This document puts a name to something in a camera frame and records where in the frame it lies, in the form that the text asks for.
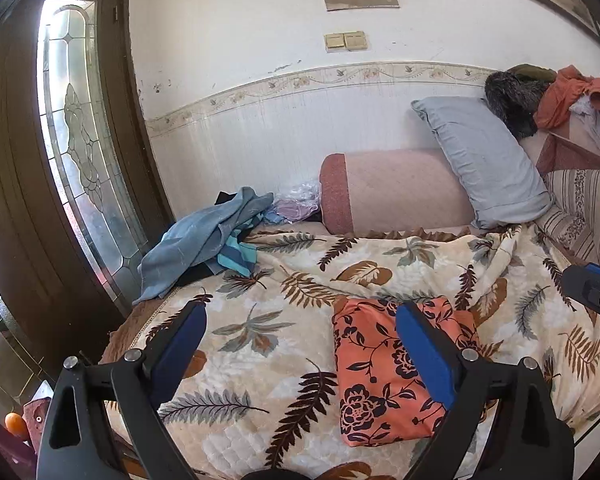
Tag maroon towel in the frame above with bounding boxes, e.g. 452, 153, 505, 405
22, 396, 52, 453

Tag striped bedding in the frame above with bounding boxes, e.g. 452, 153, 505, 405
520, 131, 600, 266

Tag orange floral garment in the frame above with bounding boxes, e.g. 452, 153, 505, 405
330, 294, 481, 449

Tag leaf pattern quilted blanket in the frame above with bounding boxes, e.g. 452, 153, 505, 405
102, 224, 600, 479

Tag wooden door with glass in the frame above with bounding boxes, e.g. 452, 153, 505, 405
0, 0, 173, 379

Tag blue striped garment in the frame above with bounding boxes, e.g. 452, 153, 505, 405
216, 214, 263, 278

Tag grey blue pillow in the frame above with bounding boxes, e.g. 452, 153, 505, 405
412, 96, 553, 231

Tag orange crumpled cloth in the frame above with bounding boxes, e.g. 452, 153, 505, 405
533, 65, 600, 129

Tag double light switch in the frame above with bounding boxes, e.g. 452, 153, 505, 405
324, 30, 368, 52

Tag orange fruit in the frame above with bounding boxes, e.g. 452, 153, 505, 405
4, 412, 29, 440

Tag purple plastic bag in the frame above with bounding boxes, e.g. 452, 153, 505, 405
263, 180, 322, 226

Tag blue grey garment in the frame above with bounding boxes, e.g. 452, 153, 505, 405
133, 186, 274, 306

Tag pink bolster cushion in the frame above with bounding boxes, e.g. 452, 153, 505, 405
320, 148, 475, 235

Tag dark fur garment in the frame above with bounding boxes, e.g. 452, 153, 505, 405
484, 64, 557, 140

